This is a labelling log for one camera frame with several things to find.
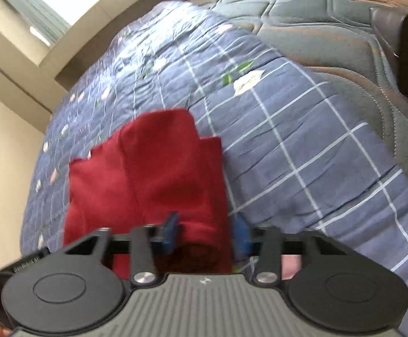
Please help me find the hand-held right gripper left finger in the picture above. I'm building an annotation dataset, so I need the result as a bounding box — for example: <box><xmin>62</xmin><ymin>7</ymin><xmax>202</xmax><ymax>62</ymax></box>
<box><xmin>62</xmin><ymin>211</ymin><xmax>182</xmax><ymax>286</ymax></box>

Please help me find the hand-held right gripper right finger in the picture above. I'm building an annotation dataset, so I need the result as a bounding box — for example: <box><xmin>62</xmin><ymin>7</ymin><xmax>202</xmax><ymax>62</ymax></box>
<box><xmin>230</xmin><ymin>214</ymin><xmax>353</xmax><ymax>286</ymax></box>

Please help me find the red garment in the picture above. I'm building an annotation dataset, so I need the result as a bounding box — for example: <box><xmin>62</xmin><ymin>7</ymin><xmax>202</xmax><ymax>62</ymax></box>
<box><xmin>63</xmin><ymin>108</ymin><xmax>234</xmax><ymax>278</ymax></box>

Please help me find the blue plaid floral quilt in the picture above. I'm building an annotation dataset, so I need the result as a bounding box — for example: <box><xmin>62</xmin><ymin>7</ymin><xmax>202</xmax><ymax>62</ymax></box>
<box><xmin>19</xmin><ymin>0</ymin><xmax>408</xmax><ymax>337</ymax></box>

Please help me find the grey quilted mattress pad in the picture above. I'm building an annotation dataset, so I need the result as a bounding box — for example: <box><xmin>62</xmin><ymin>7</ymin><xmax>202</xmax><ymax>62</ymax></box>
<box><xmin>193</xmin><ymin>0</ymin><xmax>408</xmax><ymax>215</ymax></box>

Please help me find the teal window curtain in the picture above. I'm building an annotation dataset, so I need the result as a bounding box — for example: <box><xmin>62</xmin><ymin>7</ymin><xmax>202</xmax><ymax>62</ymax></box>
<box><xmin>0</xmin><ymin>0</ymin><xmax>72</xmax><ymax>47</ymax></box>

